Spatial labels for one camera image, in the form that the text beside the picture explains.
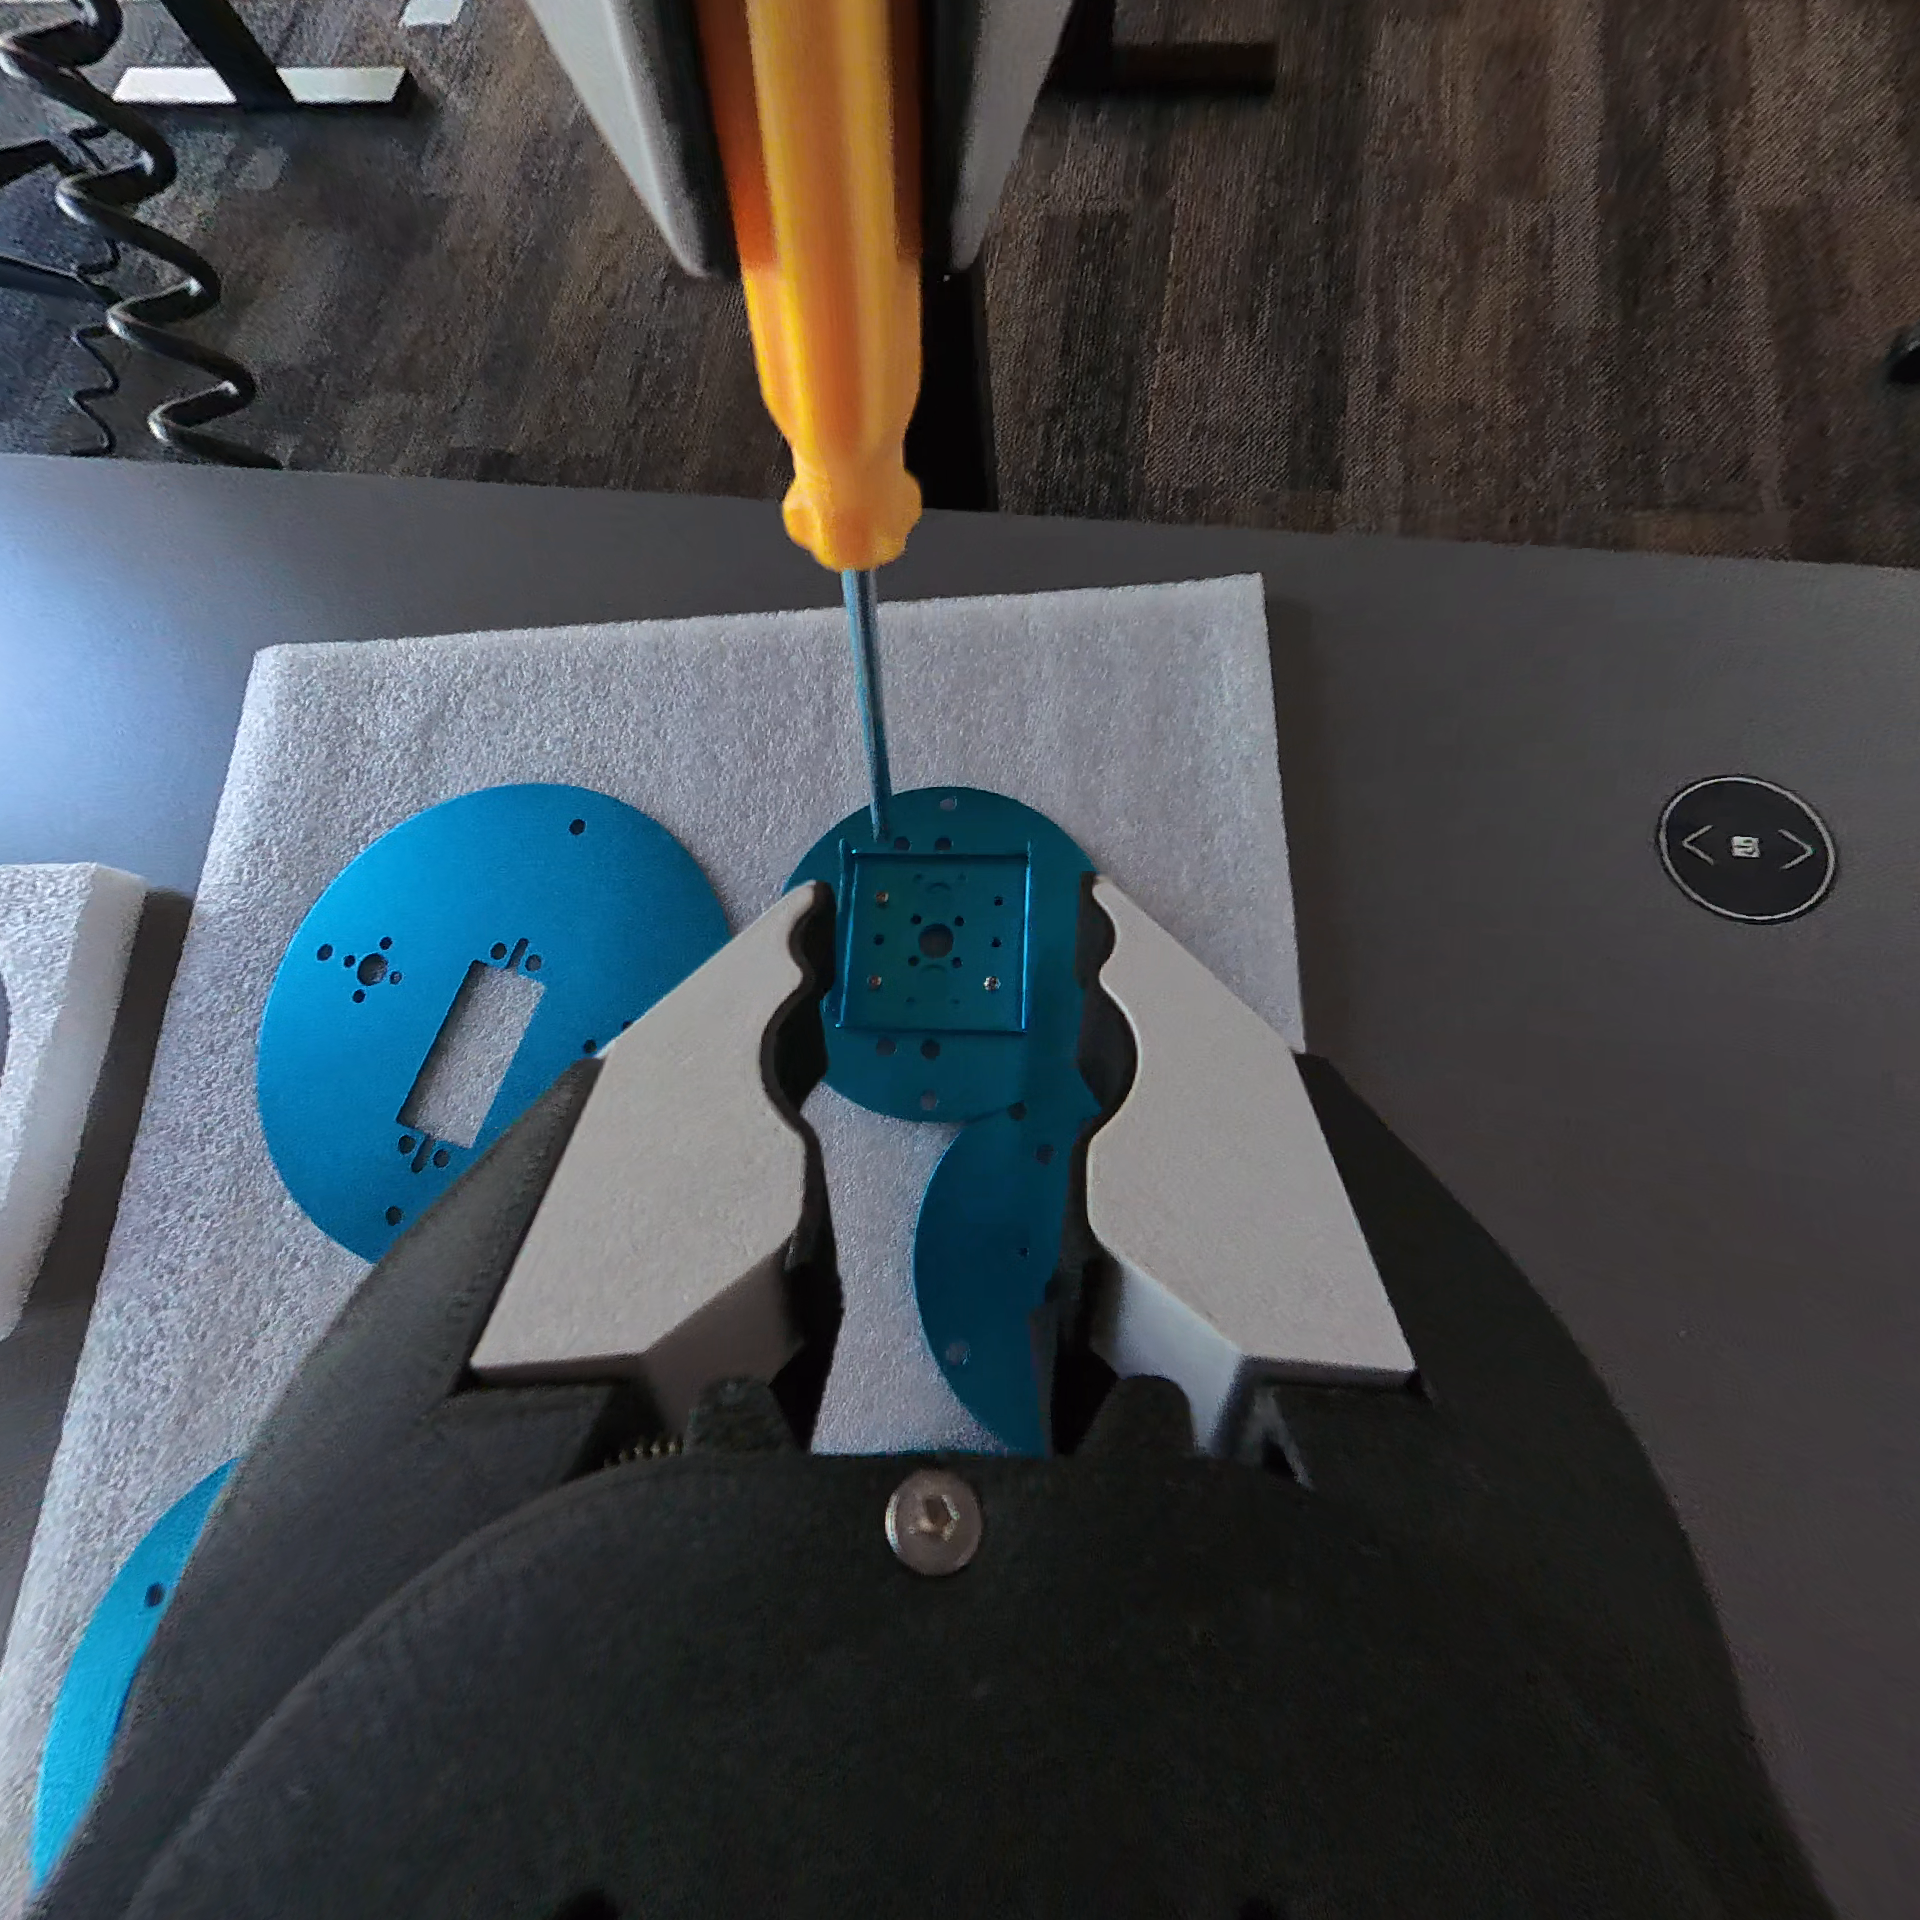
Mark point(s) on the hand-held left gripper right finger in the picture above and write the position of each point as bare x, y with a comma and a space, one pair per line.
1245, 1200

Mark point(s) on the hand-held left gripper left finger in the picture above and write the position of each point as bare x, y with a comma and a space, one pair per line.
661, 1170

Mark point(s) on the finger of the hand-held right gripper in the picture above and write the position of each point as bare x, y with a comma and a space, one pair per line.
645, 89
974, 89

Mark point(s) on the blue disc with square plate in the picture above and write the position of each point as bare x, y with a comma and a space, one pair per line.
1059, 944

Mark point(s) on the dark grey desk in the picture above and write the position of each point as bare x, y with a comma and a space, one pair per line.
1500, 720

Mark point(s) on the round desk control panel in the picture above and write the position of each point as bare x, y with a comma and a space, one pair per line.
1745, 809

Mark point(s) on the dark furniture base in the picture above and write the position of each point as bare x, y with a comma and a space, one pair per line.
1172, 66

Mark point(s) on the blue metal disc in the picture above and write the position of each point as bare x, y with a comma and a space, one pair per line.
974, 1305
112, 1694

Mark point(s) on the blue disc with rectangular slot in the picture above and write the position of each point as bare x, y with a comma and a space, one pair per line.
600, 886

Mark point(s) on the white table foot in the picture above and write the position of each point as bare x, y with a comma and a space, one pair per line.
347, 84

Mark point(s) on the white foam sheet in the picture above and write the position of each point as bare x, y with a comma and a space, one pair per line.
1051, 705

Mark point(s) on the white foam block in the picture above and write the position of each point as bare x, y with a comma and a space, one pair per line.
61, 1049

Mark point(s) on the small black object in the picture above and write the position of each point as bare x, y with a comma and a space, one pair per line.
1905, 360

